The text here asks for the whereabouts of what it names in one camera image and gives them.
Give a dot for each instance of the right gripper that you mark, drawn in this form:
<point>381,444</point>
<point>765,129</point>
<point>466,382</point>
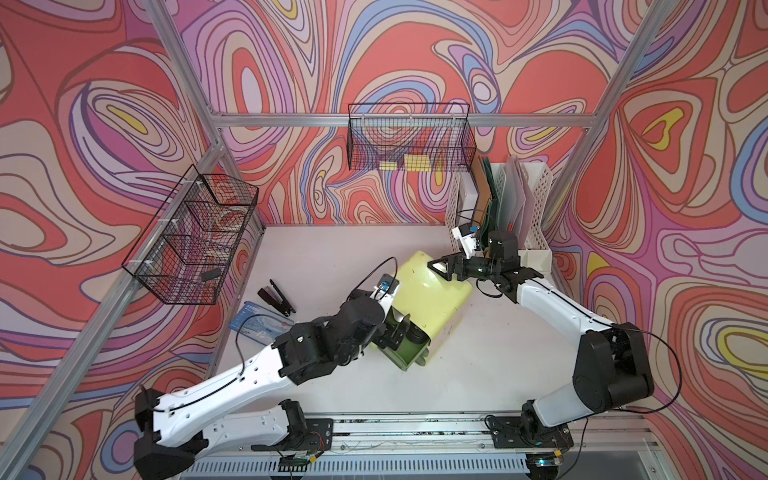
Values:
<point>455,261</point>

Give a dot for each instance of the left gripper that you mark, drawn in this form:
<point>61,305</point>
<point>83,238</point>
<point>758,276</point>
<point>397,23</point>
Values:
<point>385,339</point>

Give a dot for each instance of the green drawer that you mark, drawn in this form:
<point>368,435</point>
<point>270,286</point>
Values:
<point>413,351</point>

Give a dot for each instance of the green drawer cabinet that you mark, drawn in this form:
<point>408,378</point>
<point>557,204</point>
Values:
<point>435,305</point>

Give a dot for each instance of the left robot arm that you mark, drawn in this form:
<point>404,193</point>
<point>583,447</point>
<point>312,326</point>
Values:
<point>178,428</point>

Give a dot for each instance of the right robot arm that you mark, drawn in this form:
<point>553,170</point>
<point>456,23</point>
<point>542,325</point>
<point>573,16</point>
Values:
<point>611,367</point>

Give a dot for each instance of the green folder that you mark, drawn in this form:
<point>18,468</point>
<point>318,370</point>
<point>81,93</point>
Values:
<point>492,214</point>

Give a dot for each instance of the white file organizer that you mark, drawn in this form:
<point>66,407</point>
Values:
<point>524,187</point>

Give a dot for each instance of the brown folder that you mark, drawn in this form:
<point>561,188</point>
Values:
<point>480,209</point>

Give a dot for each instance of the yellow sticky note pad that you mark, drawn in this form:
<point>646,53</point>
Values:
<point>417,163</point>

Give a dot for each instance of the black stapler tool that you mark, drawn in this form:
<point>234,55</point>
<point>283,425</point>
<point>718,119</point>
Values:
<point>274,297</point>

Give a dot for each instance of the blue card pack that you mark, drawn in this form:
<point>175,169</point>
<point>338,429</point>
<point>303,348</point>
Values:
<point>259,323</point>

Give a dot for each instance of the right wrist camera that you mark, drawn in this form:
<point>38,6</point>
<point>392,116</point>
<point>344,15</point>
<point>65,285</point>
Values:
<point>467,238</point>

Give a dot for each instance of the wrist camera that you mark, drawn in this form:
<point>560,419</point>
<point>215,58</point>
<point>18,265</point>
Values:
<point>467,238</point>
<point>387,286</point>

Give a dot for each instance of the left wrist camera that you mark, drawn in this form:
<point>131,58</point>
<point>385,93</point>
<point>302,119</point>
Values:
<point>387,286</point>

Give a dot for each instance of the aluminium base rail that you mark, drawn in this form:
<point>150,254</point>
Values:
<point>444,446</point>

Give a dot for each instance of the back black wire basket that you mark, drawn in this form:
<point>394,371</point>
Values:
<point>380,134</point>

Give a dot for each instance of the black wire basket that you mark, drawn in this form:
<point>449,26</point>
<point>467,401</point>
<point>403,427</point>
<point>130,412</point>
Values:
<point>184,256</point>
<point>380,134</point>

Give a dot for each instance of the left black wire basket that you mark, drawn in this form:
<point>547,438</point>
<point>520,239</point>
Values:
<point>184,256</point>

